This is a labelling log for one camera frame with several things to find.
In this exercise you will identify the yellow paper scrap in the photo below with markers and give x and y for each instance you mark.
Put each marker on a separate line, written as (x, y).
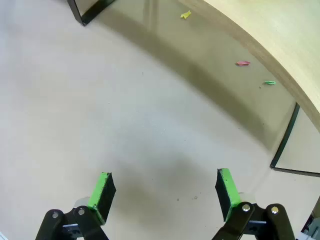
(185, 15)

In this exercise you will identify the green paper scrap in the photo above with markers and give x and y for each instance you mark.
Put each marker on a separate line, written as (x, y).
(270, 82)

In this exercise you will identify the pink paper scrap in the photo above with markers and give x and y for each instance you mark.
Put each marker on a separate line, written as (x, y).
(242, 63)

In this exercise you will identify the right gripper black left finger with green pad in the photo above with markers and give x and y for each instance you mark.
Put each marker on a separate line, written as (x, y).
(100, 197)

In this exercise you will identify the wooden shelf black metal frame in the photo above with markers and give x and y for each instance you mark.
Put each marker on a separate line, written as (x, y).
(287, 37)

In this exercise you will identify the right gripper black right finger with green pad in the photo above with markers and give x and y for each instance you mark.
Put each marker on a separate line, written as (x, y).
(228, 192)

